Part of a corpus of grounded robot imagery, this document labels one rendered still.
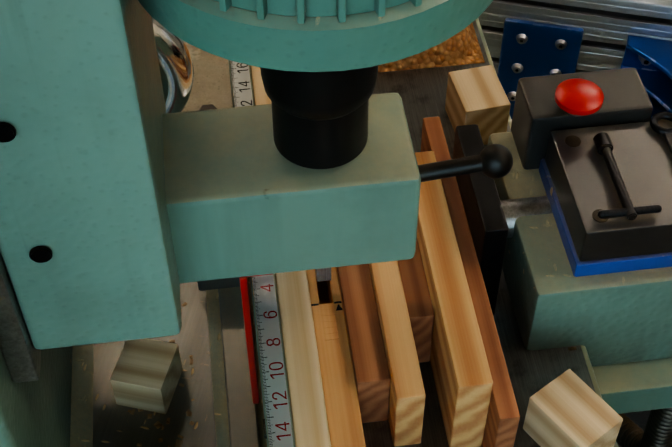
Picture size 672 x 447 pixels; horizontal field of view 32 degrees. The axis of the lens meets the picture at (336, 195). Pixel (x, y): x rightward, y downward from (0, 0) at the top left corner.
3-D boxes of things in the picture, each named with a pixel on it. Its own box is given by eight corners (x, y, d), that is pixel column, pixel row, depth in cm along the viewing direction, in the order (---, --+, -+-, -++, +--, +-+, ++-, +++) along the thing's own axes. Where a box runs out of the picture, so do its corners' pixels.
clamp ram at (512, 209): (584, 308, 76) (607, 219, 69) (472, 320, 75) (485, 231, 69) (549, 205, 82) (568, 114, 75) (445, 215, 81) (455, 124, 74)
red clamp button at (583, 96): (607, 117, 72) (610, 105, 71) (560, 121, 72) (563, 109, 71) (594, 84, 74) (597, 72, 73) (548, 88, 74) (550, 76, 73)
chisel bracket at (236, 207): (415, 277, 68) (423, 179, 61) (174, 302, 66) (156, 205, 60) (395, 183, 72) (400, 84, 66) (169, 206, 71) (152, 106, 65)
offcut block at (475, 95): (505, 141, 87) (511, 104, 84) (461, 149, 86) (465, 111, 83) (487, 101, 89) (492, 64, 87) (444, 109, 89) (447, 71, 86)
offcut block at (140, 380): (116, 404, 83) (109, 379, 81) (134, 359, 86) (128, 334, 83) (166, 415, 83) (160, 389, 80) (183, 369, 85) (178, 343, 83)
